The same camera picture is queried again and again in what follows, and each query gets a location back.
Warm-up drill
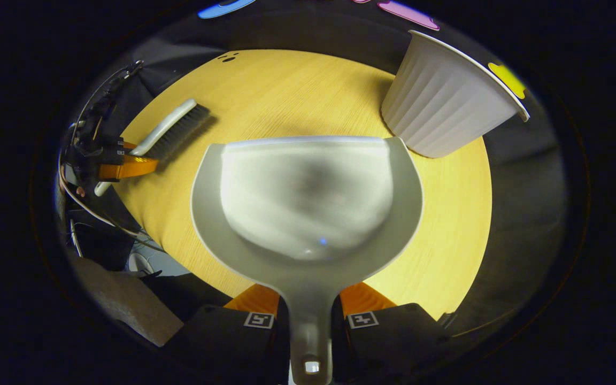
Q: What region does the small grey bristle broom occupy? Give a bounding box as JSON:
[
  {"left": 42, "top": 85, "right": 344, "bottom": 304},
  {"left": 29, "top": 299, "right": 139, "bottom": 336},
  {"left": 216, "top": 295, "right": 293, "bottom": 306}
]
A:
[{"left": 94, "top": 98, "right": 211, "bottom": 197}]

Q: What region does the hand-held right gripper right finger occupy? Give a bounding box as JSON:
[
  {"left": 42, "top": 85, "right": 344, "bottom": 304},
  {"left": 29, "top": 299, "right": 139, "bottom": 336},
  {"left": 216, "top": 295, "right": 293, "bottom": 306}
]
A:
[{"left": 332, "top": 282, "right": 453, "bottom": 381}]

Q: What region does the thin gripper cable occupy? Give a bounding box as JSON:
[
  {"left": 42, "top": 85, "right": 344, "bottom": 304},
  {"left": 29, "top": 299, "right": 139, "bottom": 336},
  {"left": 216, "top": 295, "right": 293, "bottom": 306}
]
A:
[{"left": 58, "top": 155, "right": 165, "bottom": 253}]

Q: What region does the white plastic dustpan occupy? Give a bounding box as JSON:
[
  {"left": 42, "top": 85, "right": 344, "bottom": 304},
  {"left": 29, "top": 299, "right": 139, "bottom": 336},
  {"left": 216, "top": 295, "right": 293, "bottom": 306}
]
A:
[{"left": 190, "top": 136, "right": 425, "bottom": 385}]

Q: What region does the white ribbed garbage bin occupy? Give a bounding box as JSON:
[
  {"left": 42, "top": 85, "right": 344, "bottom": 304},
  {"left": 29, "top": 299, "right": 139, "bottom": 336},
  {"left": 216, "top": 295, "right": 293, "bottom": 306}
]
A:
[{"left": 381, "top": 30, "right": 531, "bottom": 159}]

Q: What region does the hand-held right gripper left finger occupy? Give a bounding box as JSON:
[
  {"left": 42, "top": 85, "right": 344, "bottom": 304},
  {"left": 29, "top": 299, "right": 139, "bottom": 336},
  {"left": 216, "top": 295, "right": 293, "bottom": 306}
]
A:
[{"left": 165, "top": 283, "right": 291, "bottom": 385}]

